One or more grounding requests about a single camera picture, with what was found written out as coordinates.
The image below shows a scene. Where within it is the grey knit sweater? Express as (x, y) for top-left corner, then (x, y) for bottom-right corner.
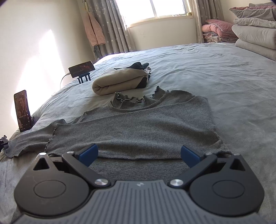
(4, 88), (230, 181)

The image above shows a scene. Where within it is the blue folding phone stand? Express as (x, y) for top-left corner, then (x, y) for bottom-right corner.
(77, 72), (92, 85)

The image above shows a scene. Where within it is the round dark phone stand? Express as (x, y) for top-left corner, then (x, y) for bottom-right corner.
(31, 117), (35, 127)

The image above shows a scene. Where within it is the upright smartphone playing video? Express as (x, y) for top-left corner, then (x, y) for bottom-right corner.
(14, 90), (32, 132)

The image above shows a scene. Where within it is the light grey bed sheet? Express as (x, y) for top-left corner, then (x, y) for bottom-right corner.
(1, 43), (275, 223)

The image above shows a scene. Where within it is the folded beige garment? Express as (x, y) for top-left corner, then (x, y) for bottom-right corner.
(92, 62), (152, 96)

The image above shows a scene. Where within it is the landscape smartphone on stand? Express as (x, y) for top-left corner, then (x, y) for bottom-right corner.
(68, 61), (95, 78)

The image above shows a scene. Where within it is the striped folded blanket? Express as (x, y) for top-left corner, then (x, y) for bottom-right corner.
(203, 32), (238, 43)

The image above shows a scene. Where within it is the grey star curtain left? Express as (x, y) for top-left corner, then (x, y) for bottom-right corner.
(83, 1), (136, 60)

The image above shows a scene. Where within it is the grey star curtain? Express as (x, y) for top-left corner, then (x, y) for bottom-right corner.
(83, 1), (136, 60)
(189, 0), (224, 43)

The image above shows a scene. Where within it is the pink hanging jacket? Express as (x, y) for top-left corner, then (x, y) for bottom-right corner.
(83, 12), (106, 47)

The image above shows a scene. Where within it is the pink pillow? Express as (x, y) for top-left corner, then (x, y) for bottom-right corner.
(202, 19), (237, 38)

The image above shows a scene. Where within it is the folded white quilt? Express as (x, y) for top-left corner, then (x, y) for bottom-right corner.
(232, 25), (275, 61)

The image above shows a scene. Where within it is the grey star curtain right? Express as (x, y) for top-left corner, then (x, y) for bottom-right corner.
(189, 0), (224, 43)

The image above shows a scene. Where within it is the window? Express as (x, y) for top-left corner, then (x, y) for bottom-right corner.
(116, 0), (192, 26)

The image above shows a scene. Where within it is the folded grey quilt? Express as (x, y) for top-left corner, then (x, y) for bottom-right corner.
(229, 6), (275, 28)

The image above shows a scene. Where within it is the grey pink-trimmed pillow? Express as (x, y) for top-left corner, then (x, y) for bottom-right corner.
(229, 2), (275, 10)

